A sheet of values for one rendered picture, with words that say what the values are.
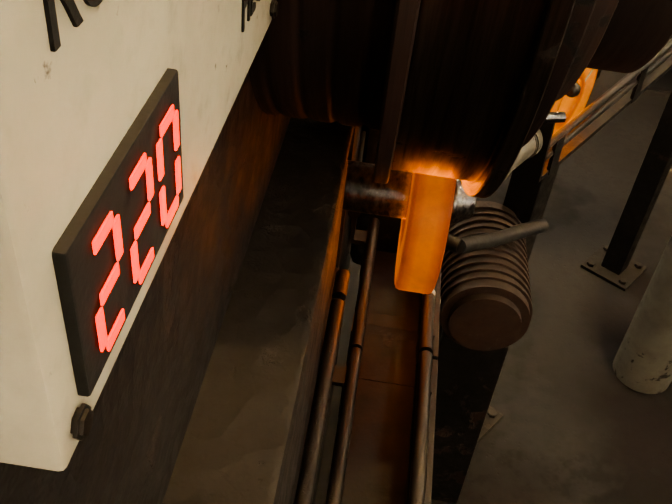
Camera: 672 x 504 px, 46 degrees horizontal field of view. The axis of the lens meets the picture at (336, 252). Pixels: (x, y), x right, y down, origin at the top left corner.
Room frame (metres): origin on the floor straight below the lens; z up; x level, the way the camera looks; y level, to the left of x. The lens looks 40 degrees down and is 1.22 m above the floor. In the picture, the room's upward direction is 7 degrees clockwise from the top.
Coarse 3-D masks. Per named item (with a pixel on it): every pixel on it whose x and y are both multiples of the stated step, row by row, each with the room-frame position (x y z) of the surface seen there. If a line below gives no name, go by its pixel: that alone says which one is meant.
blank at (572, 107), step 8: (584, 72) 1.02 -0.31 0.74; (592, 72) 1.04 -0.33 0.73; (584, 80) 1.02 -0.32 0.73; (592, 80) 1.05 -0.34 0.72; (584, 88) 1.03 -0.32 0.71; (592, 88) 1.06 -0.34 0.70; (576, 96) 1.03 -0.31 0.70; (584, 96) 1.04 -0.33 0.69; (560, 104) 1.03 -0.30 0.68; (568, 104) 1.03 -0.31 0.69; (576, 104) 1.02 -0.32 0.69; (584, 104) 1.05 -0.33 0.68; (568, 112) 1.02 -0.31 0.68; (576, 112) 1.03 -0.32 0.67; (568, 120) 1.01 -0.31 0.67; (560, 128) 1.00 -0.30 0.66
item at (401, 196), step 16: (352, 176) 0.56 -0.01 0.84; (368, 176) 0.56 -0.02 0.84; (400, 176) 0.56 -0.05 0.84; (352, 192) 0.55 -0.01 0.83; (368, 192) 0.55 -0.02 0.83; (384, 192) 0.55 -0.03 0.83; (400, 192) 0.55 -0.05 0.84; (464, 192) 0.56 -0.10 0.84; (352, 208) 0.55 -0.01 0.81; (368, 208) 0.55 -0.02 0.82; (384, 208) 0.55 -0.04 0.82; (400, 208) 0.55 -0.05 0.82; (464, 208) 0.55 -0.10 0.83
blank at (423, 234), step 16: (416, 176) 0.52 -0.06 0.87; (432, 176) 0.52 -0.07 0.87; (416, 192) 0.51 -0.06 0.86; (432, 192) 0.51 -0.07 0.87; (448, 192) 0.51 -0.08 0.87; (416, 208) 0.50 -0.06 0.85; (432, 208) 0.50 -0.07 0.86; (448, 208) 0.50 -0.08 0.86; (416, 224) 0.50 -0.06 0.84; (432, 224) 0.50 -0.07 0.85; (448, 224) 0.50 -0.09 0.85; (400, 240) 0.56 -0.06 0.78; (416, 240) 0.49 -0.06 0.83; (432, 240) 0.49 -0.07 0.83; (400, 256) 0.51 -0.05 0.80; (416, 256) 0.49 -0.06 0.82; (432, 256) 0.49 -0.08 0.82; (400, 272) 0.49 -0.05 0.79; (416, 272) 0.49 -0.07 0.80; (432, 272) 0.49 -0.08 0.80; (400, 288) 0.51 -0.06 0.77; (416, 288) 0.50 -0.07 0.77; (432, 288) 0.50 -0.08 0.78
